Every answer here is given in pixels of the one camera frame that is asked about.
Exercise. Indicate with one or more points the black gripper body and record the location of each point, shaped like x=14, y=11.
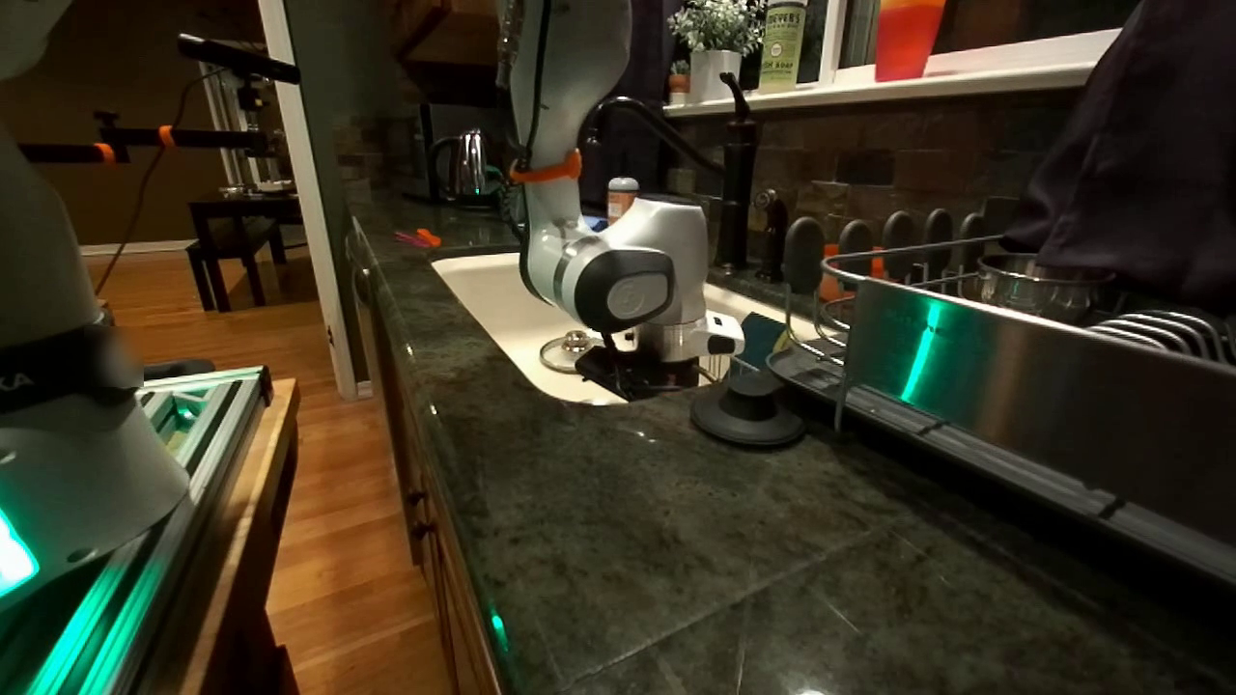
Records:
x=658, y=367

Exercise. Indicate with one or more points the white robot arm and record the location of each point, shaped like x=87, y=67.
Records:
x=580, y=79

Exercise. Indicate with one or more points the metal sink drain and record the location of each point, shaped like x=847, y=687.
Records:
x=562, y=353

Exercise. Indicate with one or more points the black rubber sink stopper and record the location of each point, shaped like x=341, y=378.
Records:
x=745, y=411

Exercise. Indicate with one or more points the white kitchen sink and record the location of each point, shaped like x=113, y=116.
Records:
x=502, y=295

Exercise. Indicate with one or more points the stainless steel drying rack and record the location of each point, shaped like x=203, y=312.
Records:
x=1028, y=389

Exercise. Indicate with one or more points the teal and yellow sponge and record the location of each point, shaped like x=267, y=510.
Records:
x=758, y=343

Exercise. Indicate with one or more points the orange pill bottle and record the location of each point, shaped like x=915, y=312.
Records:
x=624, y=194

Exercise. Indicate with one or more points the orange plastic item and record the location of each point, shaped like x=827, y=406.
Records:
x=831, y=286

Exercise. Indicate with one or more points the black kitchen faucet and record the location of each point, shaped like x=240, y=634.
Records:
x=740, y=179

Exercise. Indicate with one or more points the orange scissors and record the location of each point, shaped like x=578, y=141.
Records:
x=418, y=236

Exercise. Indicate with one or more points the glass kettle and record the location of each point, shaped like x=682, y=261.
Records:
x=466, y=167

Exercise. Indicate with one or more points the wooden base cabinet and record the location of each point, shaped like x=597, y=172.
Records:
x=445, y=603

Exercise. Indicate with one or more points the green bottle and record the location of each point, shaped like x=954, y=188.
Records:
x=781, y=46

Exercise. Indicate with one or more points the steel bowl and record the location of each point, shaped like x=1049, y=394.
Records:
x=1045, y=293

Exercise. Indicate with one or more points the orange cup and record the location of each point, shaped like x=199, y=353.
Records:
x=909, y=39

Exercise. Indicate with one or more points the wooden table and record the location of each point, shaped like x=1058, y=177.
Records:
x=253, y=542

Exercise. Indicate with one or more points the dark wooden stool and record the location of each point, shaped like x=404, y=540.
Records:
x=235, y=226

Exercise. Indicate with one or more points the silver tripod stand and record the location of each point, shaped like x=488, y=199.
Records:
x=235, y=129

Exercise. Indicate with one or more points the black rod with orange clamps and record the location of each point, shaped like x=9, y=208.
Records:
x=194, y=136

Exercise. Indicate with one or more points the dark hanging garment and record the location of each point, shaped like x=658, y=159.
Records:
x=1143, y=156

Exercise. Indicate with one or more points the white door frame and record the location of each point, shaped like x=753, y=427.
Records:
x=309, y=194

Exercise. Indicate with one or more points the black camera boom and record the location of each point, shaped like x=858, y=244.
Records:
x=235, y=60

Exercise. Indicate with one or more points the aluminium frame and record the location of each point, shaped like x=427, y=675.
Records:
x=130, y=594

